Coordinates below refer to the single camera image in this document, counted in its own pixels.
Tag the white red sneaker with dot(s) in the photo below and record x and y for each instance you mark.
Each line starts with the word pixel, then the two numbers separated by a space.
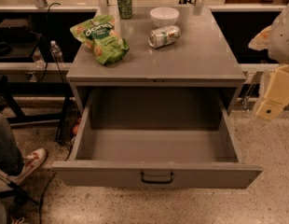
pixel 30 163

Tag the grey open drawer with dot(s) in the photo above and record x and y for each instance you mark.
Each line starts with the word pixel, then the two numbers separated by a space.
pixel 128 130

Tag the silver soda can lying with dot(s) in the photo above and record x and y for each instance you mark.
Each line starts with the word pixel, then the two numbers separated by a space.
pixel 163 36

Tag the green soda can upright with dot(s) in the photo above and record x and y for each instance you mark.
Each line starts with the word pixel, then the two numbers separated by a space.
pixel 125 8

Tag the black drawer handle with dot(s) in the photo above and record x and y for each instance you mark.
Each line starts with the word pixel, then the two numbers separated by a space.
pixel 155 179

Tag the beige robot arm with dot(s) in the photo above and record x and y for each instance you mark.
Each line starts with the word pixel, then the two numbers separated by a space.
pixel 275 39

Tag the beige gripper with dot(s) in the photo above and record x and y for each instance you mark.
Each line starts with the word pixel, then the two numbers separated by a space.
pixel 282 37

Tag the grey cabinet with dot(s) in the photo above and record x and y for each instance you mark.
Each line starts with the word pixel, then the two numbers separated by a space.
pixel 200 58

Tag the green rice chip bag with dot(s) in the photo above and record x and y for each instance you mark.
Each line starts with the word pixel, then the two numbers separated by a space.
pixel 98 34

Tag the black side table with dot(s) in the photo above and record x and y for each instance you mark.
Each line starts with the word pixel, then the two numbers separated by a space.
pixel 19 37

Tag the white bowl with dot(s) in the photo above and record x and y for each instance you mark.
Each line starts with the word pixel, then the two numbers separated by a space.
pixel 164 16

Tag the clear water bottle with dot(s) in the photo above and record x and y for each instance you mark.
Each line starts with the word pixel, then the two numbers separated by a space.
pixel 57 53
pixel 38 59

